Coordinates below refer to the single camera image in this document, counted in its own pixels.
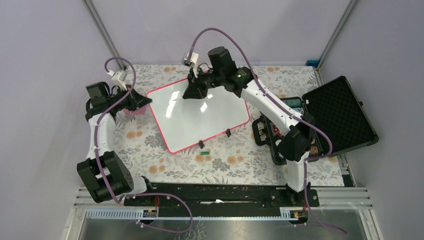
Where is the black poker chip case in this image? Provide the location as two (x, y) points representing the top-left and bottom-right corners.
(252, 76), (379, 165)

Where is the blue clip at corner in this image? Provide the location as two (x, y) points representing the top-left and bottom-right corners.
(305, 60), (320, 68)

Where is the pink eraser block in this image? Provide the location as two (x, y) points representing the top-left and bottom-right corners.
(123, 106), (147, 115)

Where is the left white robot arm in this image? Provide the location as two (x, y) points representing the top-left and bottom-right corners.
(76, 81), (152, 203)

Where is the black whiteboard stand foot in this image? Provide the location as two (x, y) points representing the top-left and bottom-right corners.
(198, 140), (205, 149)

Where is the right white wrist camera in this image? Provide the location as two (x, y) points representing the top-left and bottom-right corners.
(181, 52), (199, 71)

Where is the purple cable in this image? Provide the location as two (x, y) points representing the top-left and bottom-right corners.
(190, 27), (349, 236)
(93, 56), (194, 234)

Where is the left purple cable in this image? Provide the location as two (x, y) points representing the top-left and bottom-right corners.
(93, 56), (194, 234)

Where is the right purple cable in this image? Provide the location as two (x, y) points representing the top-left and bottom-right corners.
(190, 27), (349, 236)

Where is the pink framed whiteboard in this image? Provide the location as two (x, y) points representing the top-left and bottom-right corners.
(146, 78), (250, 154)

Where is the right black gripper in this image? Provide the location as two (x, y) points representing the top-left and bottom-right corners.
(183, 66), (224, 100)

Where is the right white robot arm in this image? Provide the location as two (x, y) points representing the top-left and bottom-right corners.
(182, 46), (315, 206)

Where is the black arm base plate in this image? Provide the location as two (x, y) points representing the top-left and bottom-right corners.
(124, 182), (320, 218)

